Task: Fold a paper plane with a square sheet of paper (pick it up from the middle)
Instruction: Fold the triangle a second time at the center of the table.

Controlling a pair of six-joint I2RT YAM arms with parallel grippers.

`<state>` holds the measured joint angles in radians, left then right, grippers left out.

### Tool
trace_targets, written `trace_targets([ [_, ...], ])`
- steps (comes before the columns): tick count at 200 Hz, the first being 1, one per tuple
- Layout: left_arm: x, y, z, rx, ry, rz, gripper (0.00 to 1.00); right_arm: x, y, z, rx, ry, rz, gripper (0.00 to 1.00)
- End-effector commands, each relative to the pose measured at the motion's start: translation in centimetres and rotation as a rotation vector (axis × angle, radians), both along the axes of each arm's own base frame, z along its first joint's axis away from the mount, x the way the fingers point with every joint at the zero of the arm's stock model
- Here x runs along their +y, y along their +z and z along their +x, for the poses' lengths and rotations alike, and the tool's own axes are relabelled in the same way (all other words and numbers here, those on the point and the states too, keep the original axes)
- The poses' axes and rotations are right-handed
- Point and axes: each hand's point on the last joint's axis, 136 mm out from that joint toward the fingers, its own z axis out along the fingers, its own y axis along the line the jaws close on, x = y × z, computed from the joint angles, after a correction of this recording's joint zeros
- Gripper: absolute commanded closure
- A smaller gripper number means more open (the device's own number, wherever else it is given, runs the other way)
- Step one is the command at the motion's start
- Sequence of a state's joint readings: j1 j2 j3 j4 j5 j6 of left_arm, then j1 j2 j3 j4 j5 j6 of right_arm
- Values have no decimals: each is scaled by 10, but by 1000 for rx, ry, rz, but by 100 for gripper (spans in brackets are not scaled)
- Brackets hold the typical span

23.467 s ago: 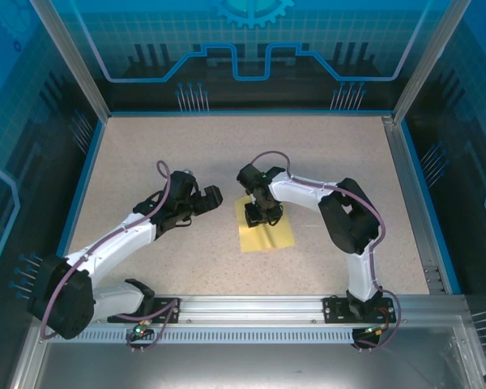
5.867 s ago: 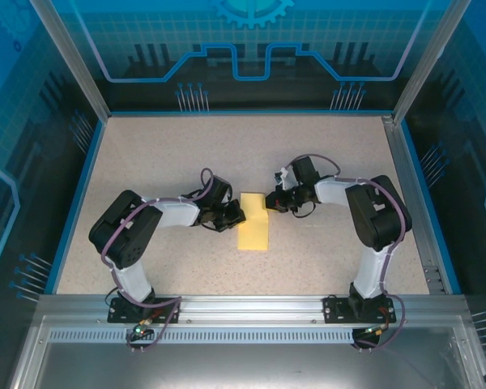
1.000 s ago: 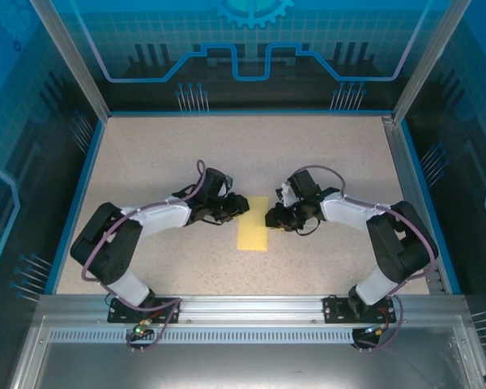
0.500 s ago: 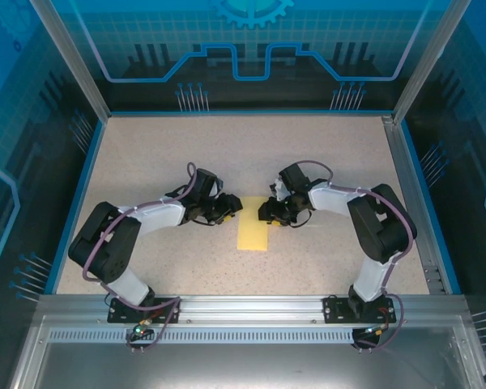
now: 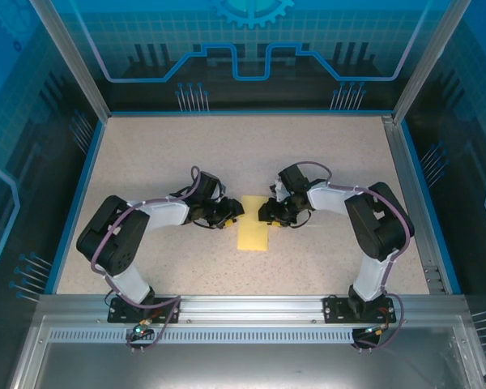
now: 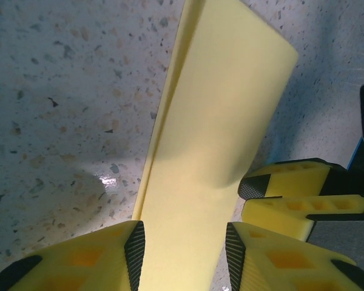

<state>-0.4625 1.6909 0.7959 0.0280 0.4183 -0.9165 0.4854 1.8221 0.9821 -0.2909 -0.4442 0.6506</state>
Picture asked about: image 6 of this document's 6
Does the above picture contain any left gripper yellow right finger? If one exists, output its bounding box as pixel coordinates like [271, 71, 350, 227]
[225, 221, 364, 291]

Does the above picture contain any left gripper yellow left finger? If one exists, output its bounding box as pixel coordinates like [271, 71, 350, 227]
[0, 220, 146, 291]

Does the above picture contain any blue table border strip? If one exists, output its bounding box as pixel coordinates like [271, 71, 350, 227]
[346, 136, 364, 170]

